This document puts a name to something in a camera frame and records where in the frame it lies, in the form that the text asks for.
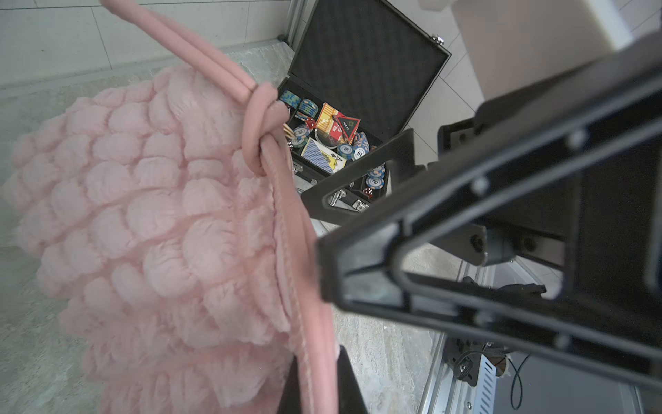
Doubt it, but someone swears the black poker chip case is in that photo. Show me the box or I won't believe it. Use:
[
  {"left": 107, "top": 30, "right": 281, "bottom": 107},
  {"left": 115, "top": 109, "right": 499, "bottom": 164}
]
[{"left": 279, "top": 1, "right": 450, "bottom": 191}]

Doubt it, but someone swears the aluminium mounting rail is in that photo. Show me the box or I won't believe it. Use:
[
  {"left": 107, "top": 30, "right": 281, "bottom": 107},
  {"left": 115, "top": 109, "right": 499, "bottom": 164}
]
[{"left": 414, "top": 254, "right": 644, "bottom": 413}]

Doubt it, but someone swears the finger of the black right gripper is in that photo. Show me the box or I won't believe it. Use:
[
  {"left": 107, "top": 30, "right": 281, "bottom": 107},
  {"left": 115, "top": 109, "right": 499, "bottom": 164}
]
[{"left": 301, "top": 129, "right": 424, "bottom": 225}]

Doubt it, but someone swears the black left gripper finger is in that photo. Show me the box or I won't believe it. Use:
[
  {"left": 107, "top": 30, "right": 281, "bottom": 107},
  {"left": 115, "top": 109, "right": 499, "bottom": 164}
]
[{"left": 276, "top": 345, "right": 367, "bottom": 413}]

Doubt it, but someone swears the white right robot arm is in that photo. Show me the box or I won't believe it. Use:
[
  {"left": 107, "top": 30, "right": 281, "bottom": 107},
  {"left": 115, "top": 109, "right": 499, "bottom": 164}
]
[{"left": 303, "top": 1, "right": 661, "bottom": 390}]

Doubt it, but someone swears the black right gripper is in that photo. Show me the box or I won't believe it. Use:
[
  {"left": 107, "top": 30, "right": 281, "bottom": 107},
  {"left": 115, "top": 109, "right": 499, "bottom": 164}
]
[{"left": 317, "top": 32, "right": 661, "bottom": 391}]

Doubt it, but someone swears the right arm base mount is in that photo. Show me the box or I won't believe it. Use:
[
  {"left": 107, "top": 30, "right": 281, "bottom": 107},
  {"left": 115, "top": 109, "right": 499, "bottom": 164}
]
[{"left": 444, "top": 276, "right": 546, "bottom": 388}]

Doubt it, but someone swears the pink fluffy handbag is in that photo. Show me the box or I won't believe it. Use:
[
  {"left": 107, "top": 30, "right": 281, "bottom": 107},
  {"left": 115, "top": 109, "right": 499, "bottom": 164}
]
[{"left": 3, "top": 1, "right": 339, "bottom": 413}]

